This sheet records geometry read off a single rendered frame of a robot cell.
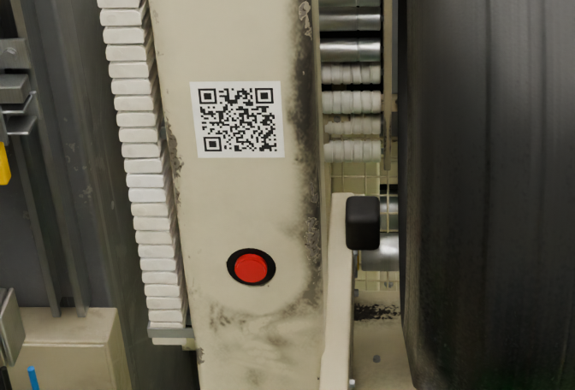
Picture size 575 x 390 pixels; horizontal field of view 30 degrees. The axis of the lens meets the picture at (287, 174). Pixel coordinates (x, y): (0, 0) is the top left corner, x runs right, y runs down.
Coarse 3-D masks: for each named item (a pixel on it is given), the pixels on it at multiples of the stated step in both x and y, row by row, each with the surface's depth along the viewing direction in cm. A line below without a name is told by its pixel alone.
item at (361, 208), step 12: (348, 204) 118; (360, 204) 118; (372, 204) 118; (348, 216) 116; (360, 216) 116; (372, 216) 116; (348, 228) 117; (360, 228) 116; (372, 228) 116; (348, 240) 118; (360, 240) 117; (372, 240) 117
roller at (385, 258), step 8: (384, 240) 124; (392, 240) 124; (384, 248) 123; (392, 248) 123; (368, 256) 123; (376, 256) 123; (384, 256) 123; (392, 256) 123; (368, 264) 124; (376, 264) 124; (384, 264) 124; (392, 264) 124
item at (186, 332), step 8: (152, 328) 105; (160, 328) 105; (168, 328) 105; (176, 328) 105; (184, 328) 105; (192, 328) 105; (152, 336) 106; (160, 336) 106; (168, 336) 106; (176, 336) 106; (184, 336) 106; (192, 336) 106
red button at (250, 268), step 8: (248, 256) 98; (256, 256) 98; (240, 264) 98; (248, 264) 98; (256, 264) 98; (264, 264) 98; (240, 272) 99; (248, 272) 99; (256, 272) 99; (264, 272) 99; (248, 280) 99; (256, 280) 99
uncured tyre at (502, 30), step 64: (448, 0) 72; (512, 0) 69; (448, 64) 72; (512, 64) 69; (448, 128) 72; (512, 128) 69; (448, 192) 73; (512, 192) 70; (448, 256) 74; (512, 256) 71; (448, 320) 77; (512, 320) 74; (448, 384) 82; (512, 384) 78
